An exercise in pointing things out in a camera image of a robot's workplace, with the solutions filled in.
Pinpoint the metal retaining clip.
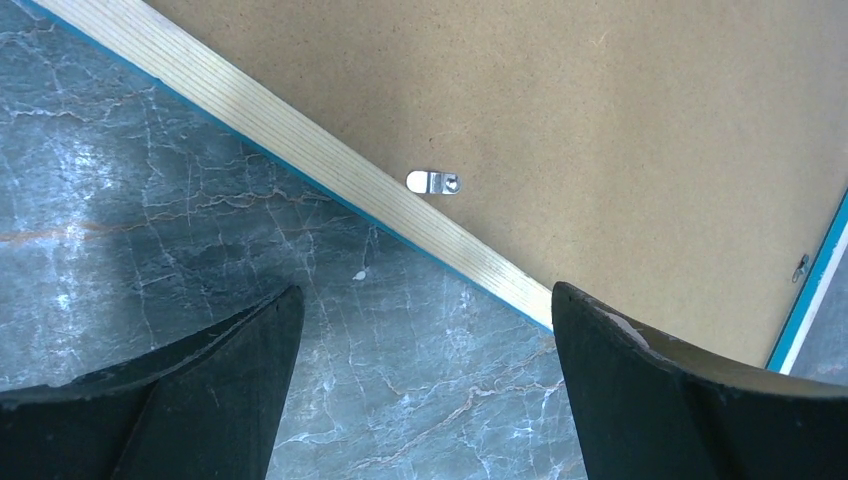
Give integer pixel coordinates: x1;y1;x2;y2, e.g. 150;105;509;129
791;254;810;283
405;170;462;195

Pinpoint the light wooden picture frame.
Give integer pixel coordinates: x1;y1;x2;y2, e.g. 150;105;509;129
19;0;848;376

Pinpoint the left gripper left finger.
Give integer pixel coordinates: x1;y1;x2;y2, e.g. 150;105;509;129
1;286;305;479

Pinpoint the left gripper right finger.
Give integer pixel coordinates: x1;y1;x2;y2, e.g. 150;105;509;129
551;282;847;479

